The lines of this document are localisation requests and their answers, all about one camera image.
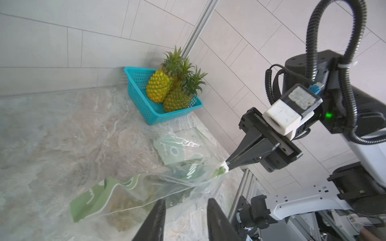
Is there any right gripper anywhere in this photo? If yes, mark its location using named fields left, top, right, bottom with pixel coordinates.
left=226, top=107, right=303, bottom=173

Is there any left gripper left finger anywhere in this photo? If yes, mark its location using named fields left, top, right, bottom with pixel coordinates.
left=132, top=199, right=166, bottom=241

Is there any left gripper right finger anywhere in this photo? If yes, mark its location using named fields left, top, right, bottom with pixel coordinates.
left=207, top=198, right=240, bottom=241

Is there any zip-top bag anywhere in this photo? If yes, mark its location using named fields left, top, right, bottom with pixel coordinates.
left=70, top=159, right=229, bottom=236
left=153, top=128, right=224, bottom=165

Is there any green pineapple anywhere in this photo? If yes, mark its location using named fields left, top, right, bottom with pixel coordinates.
left=163, top=66, right=208, bottom=113
left=106, top=161, right=206, bottom=232

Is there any yellow pineapple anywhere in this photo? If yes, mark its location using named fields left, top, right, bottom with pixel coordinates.
left=146, top=47, right=183, bottom=103

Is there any orange pineapple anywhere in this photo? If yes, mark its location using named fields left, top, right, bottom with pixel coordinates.
left=178, top=58, right=193, bottom=81

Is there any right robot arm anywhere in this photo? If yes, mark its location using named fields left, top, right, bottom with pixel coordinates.
left=224, top=50, right=386, bottom=241

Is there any teal plastic basket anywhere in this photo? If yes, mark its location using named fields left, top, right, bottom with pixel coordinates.
left=123, top=66, right=204, bottom=126

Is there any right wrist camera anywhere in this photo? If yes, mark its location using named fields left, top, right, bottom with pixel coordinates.
left=262, top=82, right=324, bottom=140

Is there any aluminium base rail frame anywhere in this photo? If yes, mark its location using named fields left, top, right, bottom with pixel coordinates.
left=227, top=168, right=386, bottom=241

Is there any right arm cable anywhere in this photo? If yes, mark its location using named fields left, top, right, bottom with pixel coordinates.
left=264, top=0, right=386, bottom=145

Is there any right aluminium corner post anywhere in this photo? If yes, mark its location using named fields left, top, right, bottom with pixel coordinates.
left=182, top=0, right=220, bottom=58

